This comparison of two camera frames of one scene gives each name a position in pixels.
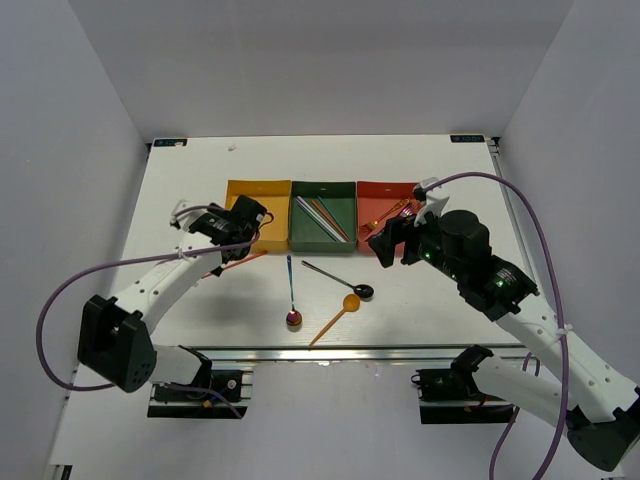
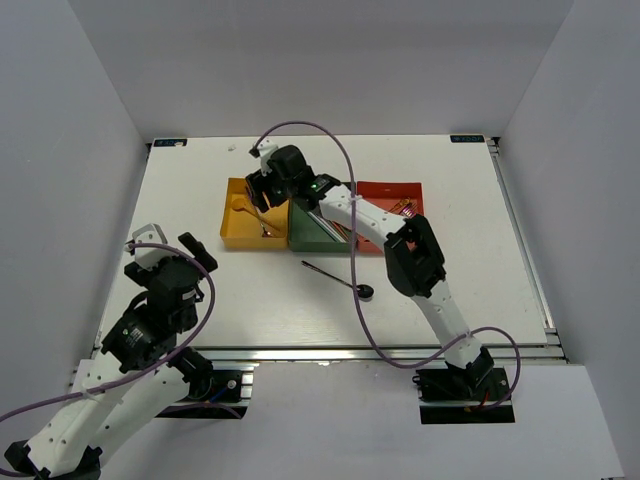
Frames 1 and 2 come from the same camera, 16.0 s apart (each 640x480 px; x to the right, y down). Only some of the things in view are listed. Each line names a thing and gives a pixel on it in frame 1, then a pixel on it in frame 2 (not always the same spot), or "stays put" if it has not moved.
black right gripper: [400, 230] -> [258, 183]
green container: [305, 234] stays put
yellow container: [275, 196] stays put
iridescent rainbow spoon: [293, 317] -> [265, 230]
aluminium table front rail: [325, 353] stays put
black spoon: [360, 290] stays put
